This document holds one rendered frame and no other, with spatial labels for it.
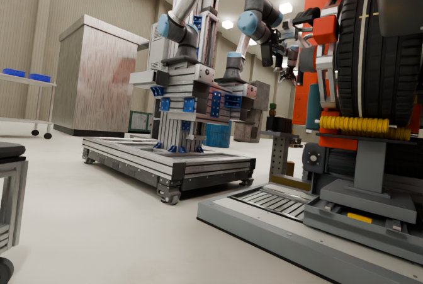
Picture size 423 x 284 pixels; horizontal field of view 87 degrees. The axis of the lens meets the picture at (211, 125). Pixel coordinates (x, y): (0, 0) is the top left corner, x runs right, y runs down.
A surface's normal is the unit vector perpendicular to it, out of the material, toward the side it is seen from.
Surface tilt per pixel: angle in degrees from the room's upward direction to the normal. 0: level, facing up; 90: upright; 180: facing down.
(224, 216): 90
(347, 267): 90
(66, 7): 90
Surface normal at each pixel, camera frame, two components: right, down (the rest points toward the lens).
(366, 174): -0.63, -0.08
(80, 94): 0.72, 0.07
